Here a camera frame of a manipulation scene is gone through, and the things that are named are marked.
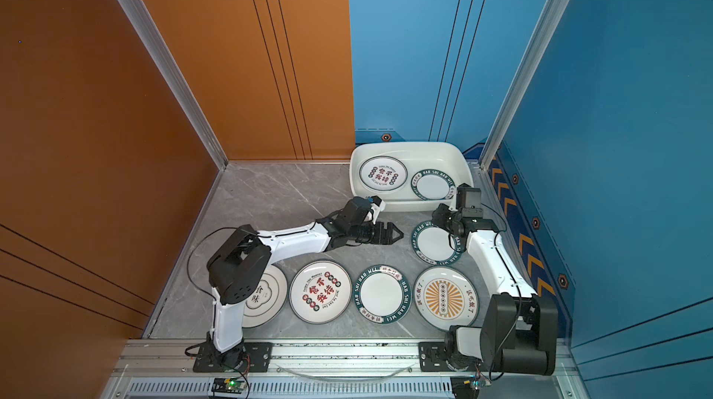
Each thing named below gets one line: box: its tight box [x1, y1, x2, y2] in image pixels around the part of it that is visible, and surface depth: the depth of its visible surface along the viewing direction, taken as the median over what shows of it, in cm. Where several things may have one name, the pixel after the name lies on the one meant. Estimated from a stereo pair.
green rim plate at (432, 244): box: [411, 220, 463, 266], surface depth 96 cm
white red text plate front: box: [288, 258, 353, 325], surface depth 86 cm
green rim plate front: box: [352, 264, 413, 325], surface depth 85 cm
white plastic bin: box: [349, 141, 475, 213], surface depth 115 cm
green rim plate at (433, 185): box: [410, 168, 456, 201], surface depth 114 cm
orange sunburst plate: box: [413, 265, 480, 332], surface depth 84 cm
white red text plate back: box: [358, 154, 409, 193], surface depth 115 cm
